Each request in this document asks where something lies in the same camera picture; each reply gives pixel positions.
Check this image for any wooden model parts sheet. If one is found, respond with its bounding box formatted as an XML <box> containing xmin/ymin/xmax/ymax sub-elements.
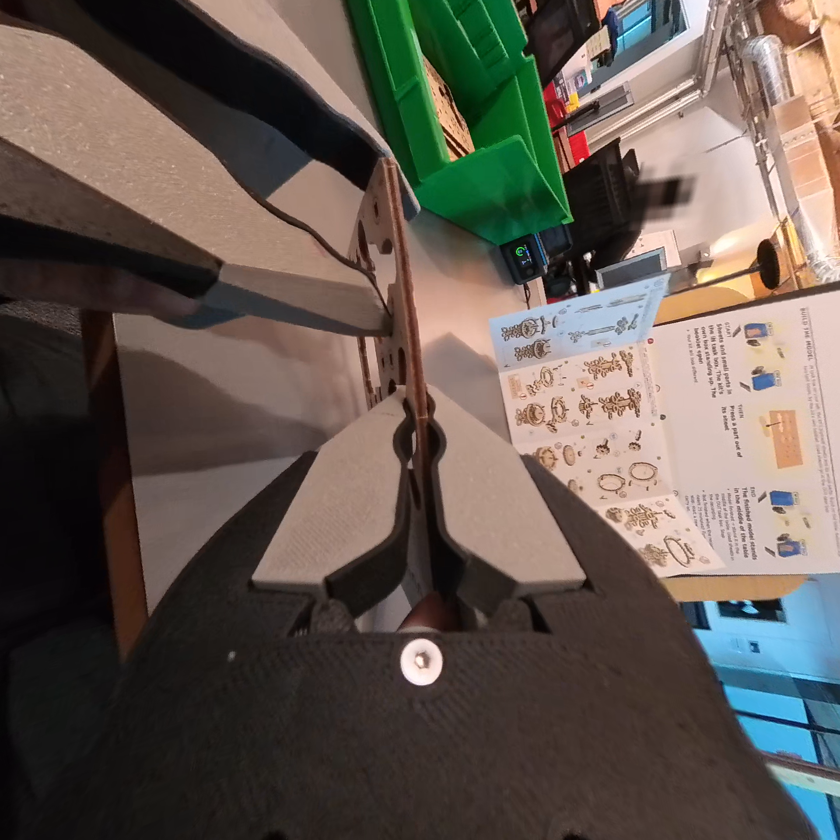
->
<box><xmin>346</xmin><ymin>157</ymin><xmax>439</xmax><ymax>500</ymax></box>

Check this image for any small black screen device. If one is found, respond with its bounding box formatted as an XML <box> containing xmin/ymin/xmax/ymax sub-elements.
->
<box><xmin>500</xmin><ymin>226</ymin><xmax>572</xmax><ymax>284</ymax></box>

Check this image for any black mesh chair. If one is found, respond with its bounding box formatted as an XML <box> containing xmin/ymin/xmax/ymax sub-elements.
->
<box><xmin>564</xmin><ymin>138</ymin><xmax>697</xmax><ymax>263</ymax></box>

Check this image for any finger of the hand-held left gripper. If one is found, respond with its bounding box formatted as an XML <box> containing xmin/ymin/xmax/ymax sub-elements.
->
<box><xmin>0</xmin><ymin>23</ymin><xmax>396</xmax><ymax>340</ymax></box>
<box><xmin>92</xmin><ymin>0</ymin><xmax>421</xmax><ymax>221</ymax></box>

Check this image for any silver air duct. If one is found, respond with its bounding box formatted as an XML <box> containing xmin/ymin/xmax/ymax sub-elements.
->
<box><xmin>742</xmin><ymin>33</ymin><xmax>840</xmax><ymax>283</ymax></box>

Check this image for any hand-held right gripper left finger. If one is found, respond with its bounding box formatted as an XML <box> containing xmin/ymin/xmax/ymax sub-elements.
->
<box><xmin>251</xmin><ymin>387</ymin><xmax>417</xmax><ymax>588</ymax></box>

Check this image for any green plastic bin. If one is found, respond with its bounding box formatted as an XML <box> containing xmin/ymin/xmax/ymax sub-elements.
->
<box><xmin>346</xmin><ymin>0</ymin><xmax>572</xmax><ymax>244</ymax></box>

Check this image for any engraved wooden sheet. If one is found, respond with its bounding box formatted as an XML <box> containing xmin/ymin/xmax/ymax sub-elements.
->
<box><xmin>420</xmin><ymin>56</ymin><xmax>475</xmax><ymax>161</ymax></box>

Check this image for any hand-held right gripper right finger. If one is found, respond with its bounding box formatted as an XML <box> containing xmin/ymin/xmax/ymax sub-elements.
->
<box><xmin>427</xmin><ymin>387</ymin><xmax>587</xmax><ymax>595</ymax></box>

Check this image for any folded model instruction sheet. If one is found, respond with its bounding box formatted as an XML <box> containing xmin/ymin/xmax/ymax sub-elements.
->
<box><xmin>489</xmin><ymin>276</ymin><xmax>726</xmax><ymax>578</ymax></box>

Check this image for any white task sheet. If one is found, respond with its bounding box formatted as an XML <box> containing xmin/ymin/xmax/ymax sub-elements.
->
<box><xmin>646</xmin><ymin>285</ymin><xmax>840</xmax><ymax>578</ymax></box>

